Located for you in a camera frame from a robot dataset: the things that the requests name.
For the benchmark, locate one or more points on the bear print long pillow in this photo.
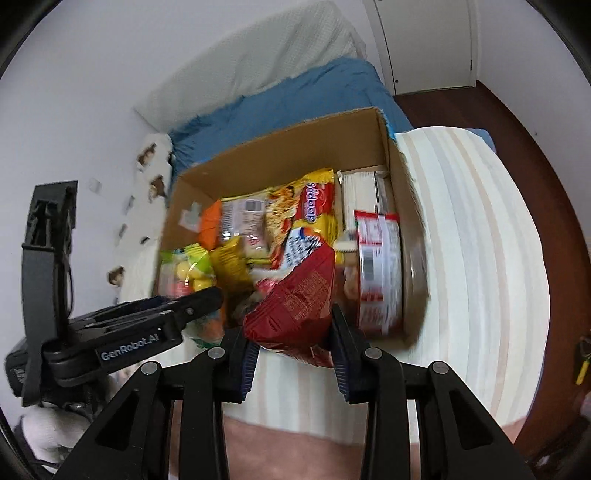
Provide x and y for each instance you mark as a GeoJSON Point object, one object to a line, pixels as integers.
{"type": "Point", "coordinates": [138, 238]}

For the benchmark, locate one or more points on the red snack bag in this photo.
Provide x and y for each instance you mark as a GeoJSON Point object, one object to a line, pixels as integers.
{"type": "Point", "coordinates": [296, 315]}

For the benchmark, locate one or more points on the colourful gumball candy bag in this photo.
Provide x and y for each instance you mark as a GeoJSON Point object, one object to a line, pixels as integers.
{"type": "Point", "coordinates": [185, 271]}

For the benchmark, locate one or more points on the blue bed sheet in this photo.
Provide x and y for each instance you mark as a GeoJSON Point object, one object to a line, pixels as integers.
{"type": "Point", "coordinates": [339, 86]}

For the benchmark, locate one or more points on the clear beige snack packet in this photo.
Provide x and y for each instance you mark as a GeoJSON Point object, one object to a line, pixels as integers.
{"type": "Point", "coordinates": [244, 216]}

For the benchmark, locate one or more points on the yellow instant noodle packet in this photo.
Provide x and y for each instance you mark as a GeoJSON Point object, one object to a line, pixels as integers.
{"type": "Point", "coordinates": [307, 202]}

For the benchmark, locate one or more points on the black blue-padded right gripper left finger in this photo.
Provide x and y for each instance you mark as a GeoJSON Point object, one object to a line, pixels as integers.
{"type": "Point", "coordinates": [130, 438]}

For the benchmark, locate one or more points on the white carton box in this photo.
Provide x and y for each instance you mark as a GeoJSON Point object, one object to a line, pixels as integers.
{"type": "Point", "coordinates": [367, 190]}

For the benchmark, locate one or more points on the white door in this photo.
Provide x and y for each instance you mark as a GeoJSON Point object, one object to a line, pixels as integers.
{"type": "Point", "coordinates": [425, 45]}

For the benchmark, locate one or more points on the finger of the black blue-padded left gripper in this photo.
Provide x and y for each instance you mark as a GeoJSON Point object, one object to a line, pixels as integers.
{"type": "Point", "coordinates": [119, 310]}
{"type": "Point", "coordinates": [138, 322]}

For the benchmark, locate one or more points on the white textured pillow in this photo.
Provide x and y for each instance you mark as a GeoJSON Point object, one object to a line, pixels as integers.
{"type": "Point", "coordinates": [252, 60]}

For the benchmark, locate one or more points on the red white snack packet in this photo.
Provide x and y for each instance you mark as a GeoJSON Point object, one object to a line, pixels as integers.
{"type": "Point", "coordinates": [380, 272]}

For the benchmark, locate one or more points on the orange snack bag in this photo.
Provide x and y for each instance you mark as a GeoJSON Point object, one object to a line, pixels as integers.
{"type": "Point", "coordinates": [210, 223]}

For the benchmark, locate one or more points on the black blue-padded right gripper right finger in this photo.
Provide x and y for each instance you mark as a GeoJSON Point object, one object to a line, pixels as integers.
{"type": "Point", "coordinates": [458, 438]}

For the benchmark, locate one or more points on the yellow chip bag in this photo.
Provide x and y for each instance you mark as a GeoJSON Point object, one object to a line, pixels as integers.
{"type": "Point", "coordinates": [230, 268]}

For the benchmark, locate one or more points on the striped cream cat blanket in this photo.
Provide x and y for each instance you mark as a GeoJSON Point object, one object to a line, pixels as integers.
{"type": "Point", "coordinates": [481, 299]}

